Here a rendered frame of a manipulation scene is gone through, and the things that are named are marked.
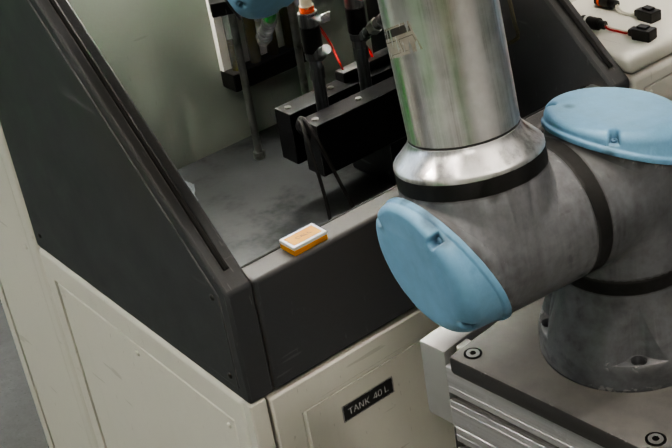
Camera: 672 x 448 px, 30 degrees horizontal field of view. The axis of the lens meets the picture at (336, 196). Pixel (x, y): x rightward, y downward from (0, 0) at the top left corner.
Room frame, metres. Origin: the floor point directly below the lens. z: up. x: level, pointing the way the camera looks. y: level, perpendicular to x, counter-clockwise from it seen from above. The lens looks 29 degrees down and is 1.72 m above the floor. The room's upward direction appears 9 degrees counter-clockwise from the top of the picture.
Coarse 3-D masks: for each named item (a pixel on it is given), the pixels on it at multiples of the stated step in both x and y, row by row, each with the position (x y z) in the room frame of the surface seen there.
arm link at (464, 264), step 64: (384, 0) 0.84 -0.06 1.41; (448, 0) 0.81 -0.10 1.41; (448, 64) 0.81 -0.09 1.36; (448, 128) 0.80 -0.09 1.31; (512, 128) 0.81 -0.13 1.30; (448, 192) 0.78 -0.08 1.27; (512, 192) 0.78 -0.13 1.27; (576, 192) 0.81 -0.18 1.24; (384, 256) 0.84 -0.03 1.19; (448, 256) 0.76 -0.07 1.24; (512, 256) 0.77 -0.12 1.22; (576, 256) 0.79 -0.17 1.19; (448, 320) 0.77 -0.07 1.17
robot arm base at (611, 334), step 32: (576, 288) 0.86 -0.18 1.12; (608, 288) 0.84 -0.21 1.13; (640, 288) 0.83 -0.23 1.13; (544, 320) 0.90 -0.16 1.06; (576, 320) 0.85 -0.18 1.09; (608, 320) 0.83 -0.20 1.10; (640, 320) 0.83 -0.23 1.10; (544, 352) 0.88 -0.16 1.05; (576, 352) 0.84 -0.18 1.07; (608, 352) 0.83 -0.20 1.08; (640, 352) 0.83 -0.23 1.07; (608, 384) 0.82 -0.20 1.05; (640, 384) 0.81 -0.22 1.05
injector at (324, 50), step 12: (300, 24) 1.60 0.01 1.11; (312, 24) 1.60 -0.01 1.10; (312, 36) 1.60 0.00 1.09; (312, 48) 1.60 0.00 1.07; (324, 48) 1.59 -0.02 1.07; (312, 60) 1.60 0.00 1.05; (312, 72) 1.61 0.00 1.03; (324, 72) 1.61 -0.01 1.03; (324, 84) 1.61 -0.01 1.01; (324, 96) 1.60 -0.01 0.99
